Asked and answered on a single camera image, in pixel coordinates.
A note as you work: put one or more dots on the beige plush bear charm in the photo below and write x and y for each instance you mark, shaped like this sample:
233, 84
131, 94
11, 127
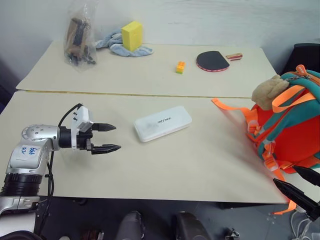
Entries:
268, 91

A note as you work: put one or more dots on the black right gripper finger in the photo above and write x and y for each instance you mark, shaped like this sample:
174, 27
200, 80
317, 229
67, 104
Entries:
297, 196
308, 175

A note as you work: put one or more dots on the yellow sponge block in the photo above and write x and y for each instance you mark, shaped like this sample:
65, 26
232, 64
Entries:
132, 35

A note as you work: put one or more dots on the black table tennis paddle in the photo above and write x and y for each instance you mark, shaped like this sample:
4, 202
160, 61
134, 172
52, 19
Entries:
213, 61

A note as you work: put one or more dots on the black chair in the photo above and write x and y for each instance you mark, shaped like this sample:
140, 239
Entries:
303, 57

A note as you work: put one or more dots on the white rectangular case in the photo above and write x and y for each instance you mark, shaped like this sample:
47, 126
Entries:
162, 123

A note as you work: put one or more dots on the orange yellow toy brick stack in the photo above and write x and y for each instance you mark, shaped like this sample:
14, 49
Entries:
180, 67

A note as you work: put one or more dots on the orange and teal backpack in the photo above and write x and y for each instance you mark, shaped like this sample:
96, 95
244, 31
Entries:
287, 130

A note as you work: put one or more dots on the light blue towel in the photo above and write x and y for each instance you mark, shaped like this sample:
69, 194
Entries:
125, 47

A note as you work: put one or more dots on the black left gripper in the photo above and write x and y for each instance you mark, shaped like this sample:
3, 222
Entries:
83, 140

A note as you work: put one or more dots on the clear plastic bag with items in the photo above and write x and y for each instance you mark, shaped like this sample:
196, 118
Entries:
78, 40

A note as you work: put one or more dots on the dark rounded robot leg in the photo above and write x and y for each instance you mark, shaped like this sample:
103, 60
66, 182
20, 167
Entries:
131, 226
191, 227

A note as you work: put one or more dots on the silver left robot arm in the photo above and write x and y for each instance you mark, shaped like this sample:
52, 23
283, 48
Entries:
27, 150

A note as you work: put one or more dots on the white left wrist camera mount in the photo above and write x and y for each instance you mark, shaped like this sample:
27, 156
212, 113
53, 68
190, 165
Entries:
81, 121

